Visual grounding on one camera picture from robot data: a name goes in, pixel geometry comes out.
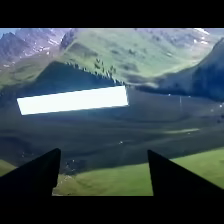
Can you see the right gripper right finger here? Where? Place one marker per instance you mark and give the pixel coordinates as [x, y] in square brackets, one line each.
[173, 180]

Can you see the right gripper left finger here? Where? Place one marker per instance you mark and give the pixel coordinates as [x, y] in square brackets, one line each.
[36, 176]

